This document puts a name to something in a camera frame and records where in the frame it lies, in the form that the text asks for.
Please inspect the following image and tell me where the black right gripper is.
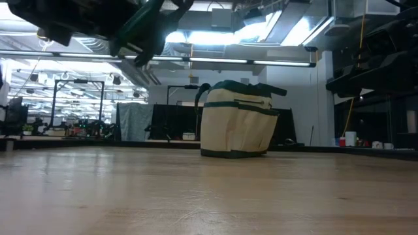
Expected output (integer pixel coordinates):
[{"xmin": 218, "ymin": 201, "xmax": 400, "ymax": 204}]
[{"xmin": 325, "ymin": 54, "xmax": 418, "ymax": 99}]

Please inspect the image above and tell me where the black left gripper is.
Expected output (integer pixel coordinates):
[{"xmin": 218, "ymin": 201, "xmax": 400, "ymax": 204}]
[{"xmin": 6, "ymin": 0, "xmax": 141, "ymax": 46}]

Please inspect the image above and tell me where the cream and green gardening bag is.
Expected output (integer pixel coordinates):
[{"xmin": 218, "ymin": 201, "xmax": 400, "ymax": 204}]
[{"xmin": 195, "ymin": 80, "xmax": 288, "ymax": 160}]

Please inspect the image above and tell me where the grey ceiling box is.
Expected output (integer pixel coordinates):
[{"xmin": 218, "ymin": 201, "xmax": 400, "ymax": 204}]
[{"xmin": 210, "ymin": 8, "xmax": 234, "ymax": 29}]

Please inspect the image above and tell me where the white paper roll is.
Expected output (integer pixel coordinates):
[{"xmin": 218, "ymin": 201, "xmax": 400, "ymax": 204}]
[{"xmin": 345, "ymin": 131, "xmax": 357, "ymax": 148}]

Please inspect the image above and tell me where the long ceiling light strip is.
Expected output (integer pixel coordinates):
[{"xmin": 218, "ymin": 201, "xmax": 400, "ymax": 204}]
[{"xmin": 0, "ymin": 50, "xmax": 317, "ymax": 68}]

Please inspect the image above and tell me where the grey curtain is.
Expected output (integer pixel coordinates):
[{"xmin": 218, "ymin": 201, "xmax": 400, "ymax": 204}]
[{"xmin": 116, "ymin": 102, "xmax": 154, "ymax": 142}]

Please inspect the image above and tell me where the narrow black rig frame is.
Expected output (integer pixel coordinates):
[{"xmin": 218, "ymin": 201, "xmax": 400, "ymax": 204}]
[{"xmin": 166, "ymin": 84, "xmax": 201, "ymax": 106}]

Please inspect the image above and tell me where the wide black rig frame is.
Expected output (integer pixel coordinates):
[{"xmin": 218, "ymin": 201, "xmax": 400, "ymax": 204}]
[{"xmin": 50, "ymin": 79, "xmax": 105, "ymax": 138}]

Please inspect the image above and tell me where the black aluminium table frame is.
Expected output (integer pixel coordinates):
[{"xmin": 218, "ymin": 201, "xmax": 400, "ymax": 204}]
[{"xmin": 0, "ymin": 138, "xmax": 418, "ymax": 161}]

